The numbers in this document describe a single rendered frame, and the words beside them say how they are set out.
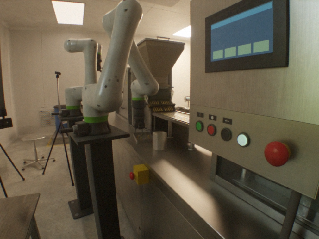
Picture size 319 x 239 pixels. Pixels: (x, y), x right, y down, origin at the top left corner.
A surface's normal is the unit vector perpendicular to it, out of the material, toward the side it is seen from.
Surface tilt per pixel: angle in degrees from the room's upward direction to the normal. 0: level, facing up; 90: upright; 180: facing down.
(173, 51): 118
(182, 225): 90
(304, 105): 90
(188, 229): 90
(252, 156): 90
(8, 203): 0
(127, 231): 0
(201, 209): 0
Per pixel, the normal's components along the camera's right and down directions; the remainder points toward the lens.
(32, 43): 0.43, 0.16
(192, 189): 0.00, -0.98
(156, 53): 0.37, 0.60
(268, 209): -0.90, 0.07
